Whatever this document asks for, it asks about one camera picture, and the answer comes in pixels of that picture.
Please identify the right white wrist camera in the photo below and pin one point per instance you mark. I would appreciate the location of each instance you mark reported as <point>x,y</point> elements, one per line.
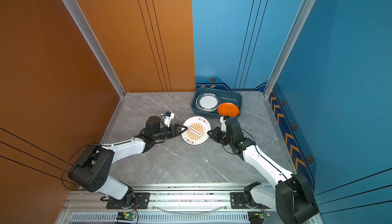
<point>223,120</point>

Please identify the white plate dark green rim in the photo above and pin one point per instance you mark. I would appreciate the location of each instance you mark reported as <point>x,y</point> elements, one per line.
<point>207,102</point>

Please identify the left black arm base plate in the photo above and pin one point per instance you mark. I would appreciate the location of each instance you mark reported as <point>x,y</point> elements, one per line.
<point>140,201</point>

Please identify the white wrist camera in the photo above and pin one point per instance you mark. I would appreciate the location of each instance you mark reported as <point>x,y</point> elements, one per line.
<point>166,118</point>
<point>223,120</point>

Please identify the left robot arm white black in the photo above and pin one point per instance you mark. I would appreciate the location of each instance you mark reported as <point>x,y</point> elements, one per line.
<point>91,169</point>

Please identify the aluminium corner post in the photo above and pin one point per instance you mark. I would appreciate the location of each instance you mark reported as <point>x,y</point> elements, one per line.
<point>91,39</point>
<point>298,23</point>

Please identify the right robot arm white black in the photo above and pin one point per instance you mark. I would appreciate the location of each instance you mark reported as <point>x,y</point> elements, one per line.
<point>290,194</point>

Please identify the left green circuit board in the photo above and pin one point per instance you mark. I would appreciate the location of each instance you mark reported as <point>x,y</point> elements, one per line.
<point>126,217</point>

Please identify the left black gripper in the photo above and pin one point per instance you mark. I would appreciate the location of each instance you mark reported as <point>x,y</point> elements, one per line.
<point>175,132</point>

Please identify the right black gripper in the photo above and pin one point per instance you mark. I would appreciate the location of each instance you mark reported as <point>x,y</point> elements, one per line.
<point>215,137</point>

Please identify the green circuit board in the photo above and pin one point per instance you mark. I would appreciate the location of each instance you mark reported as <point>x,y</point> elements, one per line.
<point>257,217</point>
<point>126,217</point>

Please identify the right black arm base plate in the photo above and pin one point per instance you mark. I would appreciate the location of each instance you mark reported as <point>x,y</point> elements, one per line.
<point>240,200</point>

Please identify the right green circuit board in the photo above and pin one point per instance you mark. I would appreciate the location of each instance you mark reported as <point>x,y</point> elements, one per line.
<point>257,217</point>

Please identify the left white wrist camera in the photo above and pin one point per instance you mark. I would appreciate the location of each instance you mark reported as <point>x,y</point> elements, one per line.
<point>166,118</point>

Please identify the teal plastic bin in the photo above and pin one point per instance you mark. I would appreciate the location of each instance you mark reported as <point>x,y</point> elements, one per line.
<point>224,96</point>

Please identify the right aluminium corner post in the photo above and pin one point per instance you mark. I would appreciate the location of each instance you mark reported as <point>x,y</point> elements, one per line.
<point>298,23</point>

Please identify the aluminium frame rail front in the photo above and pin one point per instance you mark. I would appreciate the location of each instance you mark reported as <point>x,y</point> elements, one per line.
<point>193,203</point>

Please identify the left aluminium corner post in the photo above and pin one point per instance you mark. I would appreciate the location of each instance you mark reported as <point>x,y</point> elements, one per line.
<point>91,39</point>

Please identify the white orange sunburst plate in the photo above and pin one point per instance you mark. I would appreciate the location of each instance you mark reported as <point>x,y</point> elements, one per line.
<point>197,131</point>

